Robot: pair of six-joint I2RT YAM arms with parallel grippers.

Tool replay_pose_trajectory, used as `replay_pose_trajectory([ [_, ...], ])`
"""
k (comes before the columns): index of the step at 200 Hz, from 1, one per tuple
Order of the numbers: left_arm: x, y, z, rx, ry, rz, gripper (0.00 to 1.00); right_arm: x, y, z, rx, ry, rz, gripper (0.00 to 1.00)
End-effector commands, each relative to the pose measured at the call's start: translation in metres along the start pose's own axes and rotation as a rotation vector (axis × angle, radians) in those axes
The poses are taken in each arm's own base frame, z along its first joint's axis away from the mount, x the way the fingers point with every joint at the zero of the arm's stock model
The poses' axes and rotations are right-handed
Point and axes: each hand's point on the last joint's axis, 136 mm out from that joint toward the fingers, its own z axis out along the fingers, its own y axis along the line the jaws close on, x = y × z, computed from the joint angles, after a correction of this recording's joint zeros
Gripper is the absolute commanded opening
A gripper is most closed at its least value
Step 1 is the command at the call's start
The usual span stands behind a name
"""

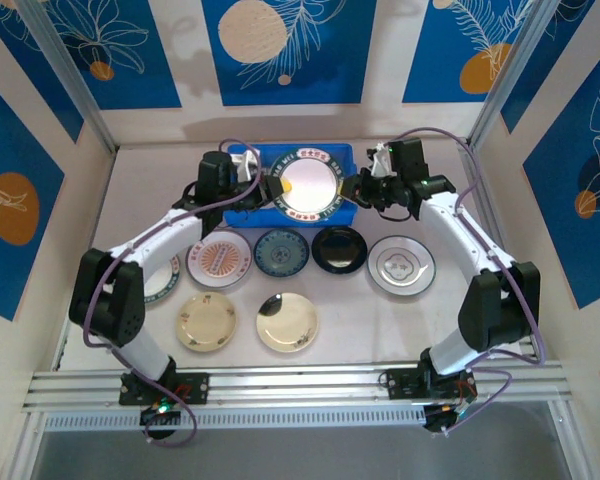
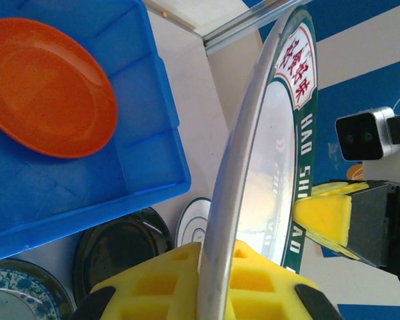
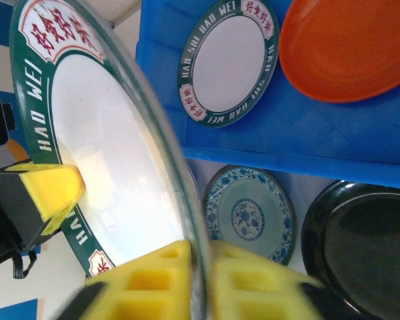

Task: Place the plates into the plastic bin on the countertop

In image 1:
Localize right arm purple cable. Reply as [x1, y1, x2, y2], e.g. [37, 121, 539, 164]
[389, 126, 549, 436]

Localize aluminium rail frame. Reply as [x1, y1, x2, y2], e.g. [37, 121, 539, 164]
[22, 362, 566, 415]

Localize white plate green lettered rim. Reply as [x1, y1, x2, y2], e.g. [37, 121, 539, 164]
[268, 145, 349, 224]
[142, 254, 184, 307]

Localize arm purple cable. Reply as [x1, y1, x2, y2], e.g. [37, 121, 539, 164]
[82, 138, 264, 448]
[389, 126, 549, 436]

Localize white plate orange sunburst print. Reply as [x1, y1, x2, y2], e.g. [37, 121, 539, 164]
[186, 229, 253, 290]

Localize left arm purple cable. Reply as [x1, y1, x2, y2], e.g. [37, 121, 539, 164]
[82, 138, 264, 448]

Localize black glossy plate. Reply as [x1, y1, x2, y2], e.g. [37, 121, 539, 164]
[311, 225, 369, 275]

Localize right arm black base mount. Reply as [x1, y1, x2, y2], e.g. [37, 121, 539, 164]
[385, 368, 479, 401]

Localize aluminium corner post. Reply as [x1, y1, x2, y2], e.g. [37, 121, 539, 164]
[467, 0, 564, 151]
[15, 0, 119, 154]

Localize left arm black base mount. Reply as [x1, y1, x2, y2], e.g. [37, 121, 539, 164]
[118, 372, 210, 407]

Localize cream plate small flower prints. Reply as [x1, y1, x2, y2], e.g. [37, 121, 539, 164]
[173, 292, 240, 354]

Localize blue patterned plate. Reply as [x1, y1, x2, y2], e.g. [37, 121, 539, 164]
[253, 228, 311, 277]

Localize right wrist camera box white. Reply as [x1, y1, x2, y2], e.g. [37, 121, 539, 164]
[365, 143, 397, 177]

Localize white plate grey rim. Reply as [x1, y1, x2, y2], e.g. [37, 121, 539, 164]
[367, 236, 437, 299]

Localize aluminium side rail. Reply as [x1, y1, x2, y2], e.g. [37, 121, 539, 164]
[454, 139, 541, 359]

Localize cream plate black patch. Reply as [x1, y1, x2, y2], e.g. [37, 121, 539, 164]
[256, 293, 320, 354]

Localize blue plastic bin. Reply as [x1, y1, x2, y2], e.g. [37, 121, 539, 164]
[222, 143, 357, 229]

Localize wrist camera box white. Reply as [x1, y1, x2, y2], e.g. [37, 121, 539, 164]
[365, 143, 397, 177]
[231, 148, 260, 182]

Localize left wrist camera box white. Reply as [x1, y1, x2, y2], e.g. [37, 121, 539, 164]
[231, 148, 260, 182]

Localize slotted grey cable duct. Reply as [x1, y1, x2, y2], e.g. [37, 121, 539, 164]
[43, 405, 427, 433]

